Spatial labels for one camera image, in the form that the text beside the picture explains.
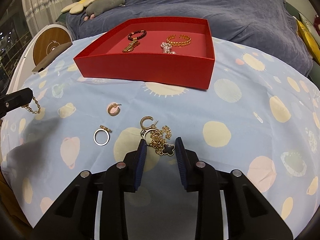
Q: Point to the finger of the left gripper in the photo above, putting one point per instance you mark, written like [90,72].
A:
[14,100]

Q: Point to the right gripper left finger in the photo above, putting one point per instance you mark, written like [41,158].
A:
[126,175]

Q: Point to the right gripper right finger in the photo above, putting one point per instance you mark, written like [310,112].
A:
[195,175]

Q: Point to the gold necklace black clover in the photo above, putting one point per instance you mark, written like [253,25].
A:
[159,142]

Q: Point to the pink gold hoop earring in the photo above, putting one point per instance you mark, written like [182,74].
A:
[113,109]

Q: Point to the round wooden white device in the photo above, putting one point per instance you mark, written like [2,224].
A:
[43,43]

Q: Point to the blue planet tablecloth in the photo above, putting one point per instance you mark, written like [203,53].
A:
[259,116]

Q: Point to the white curtain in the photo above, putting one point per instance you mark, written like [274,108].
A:
[40,13]

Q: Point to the flower shaped cushion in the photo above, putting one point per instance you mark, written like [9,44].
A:
[77,7]

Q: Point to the red tray box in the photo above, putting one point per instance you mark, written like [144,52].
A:
[154,60]

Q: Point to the grey plush toy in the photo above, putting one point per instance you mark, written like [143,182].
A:
[98,7]

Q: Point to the gold bangle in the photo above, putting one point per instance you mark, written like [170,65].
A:
[181,41]

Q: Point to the blue-grey sofa blanket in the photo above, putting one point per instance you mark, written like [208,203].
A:
[263,24]

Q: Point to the yellow pillow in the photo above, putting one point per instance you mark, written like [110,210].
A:
[309,41]

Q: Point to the grey silver pillow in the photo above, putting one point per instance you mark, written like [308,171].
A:
[309,27]

